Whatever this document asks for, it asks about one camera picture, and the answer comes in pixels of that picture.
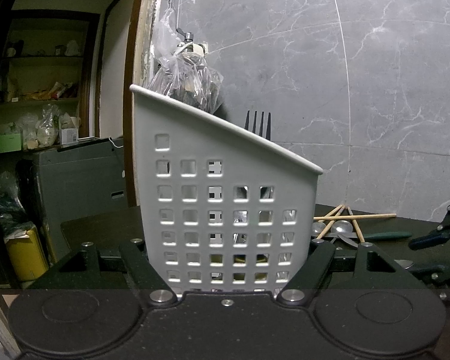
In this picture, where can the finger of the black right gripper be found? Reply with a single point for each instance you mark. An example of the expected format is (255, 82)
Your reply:
(432, 239)

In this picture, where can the steel fork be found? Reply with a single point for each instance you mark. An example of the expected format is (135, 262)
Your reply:
(259, 123)

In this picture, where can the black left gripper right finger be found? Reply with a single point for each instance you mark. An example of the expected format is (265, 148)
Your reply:
(373, 270)

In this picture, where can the wooden chopstick purple band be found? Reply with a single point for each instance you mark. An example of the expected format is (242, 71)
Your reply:
(356, 226)

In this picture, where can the steel spoon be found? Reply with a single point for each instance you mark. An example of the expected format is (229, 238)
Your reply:
(317, 228)
(342, 226)

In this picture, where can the dark grey cabinet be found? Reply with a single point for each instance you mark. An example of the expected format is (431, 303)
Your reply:
(79, 181)

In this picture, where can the green handled knife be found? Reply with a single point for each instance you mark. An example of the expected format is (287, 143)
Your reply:
(373, 236)

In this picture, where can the white perforated plastic utensil caddy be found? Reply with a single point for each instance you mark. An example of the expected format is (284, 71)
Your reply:
(223, 209)

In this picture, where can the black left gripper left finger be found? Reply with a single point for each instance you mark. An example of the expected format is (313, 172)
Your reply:
(150, 288)

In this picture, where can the green box on shelf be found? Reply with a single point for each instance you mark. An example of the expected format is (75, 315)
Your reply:
(11, 143)

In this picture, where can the clear plastic bag on hook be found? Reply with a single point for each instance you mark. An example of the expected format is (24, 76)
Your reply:
(182, 70)

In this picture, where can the yellow container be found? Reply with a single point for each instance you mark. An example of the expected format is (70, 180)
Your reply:
(26, 254)

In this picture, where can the wooden chopstick plain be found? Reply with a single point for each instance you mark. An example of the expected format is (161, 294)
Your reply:
(330, 223)

